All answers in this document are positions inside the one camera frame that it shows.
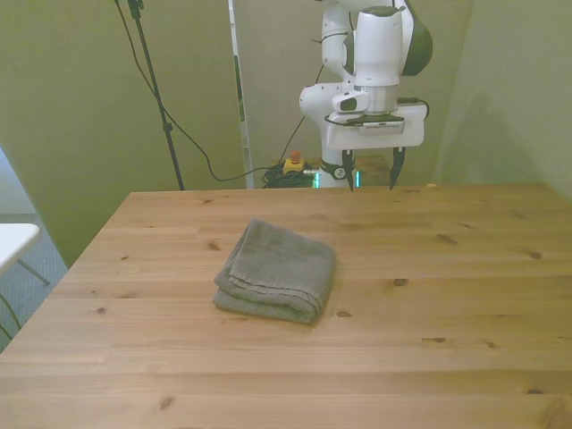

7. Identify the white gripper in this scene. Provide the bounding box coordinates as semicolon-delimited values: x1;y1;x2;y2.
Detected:
324;101;426;193

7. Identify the grey towel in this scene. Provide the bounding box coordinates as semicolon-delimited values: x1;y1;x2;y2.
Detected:
212;217;337;325

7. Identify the yellow emergency stop box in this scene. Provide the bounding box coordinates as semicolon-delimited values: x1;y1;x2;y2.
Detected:
283;150;307;176

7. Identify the white vertical pole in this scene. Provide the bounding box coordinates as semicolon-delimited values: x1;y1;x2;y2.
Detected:
227;0;255;189

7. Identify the black tripod stand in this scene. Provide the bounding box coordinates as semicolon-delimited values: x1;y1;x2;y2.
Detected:
127;0;187;191

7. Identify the white side table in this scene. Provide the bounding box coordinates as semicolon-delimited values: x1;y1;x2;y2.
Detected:
0;223;51;287

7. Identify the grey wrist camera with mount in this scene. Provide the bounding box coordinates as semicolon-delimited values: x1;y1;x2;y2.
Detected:
324;110;408;136

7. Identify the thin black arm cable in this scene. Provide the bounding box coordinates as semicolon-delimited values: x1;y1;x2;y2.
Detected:
281;27;354;163

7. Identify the long black hanging cable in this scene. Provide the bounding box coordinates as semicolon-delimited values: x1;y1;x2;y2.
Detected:
114;0;287;182

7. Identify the black floor cable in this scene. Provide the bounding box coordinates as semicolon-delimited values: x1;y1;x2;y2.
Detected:
0;292;21;341

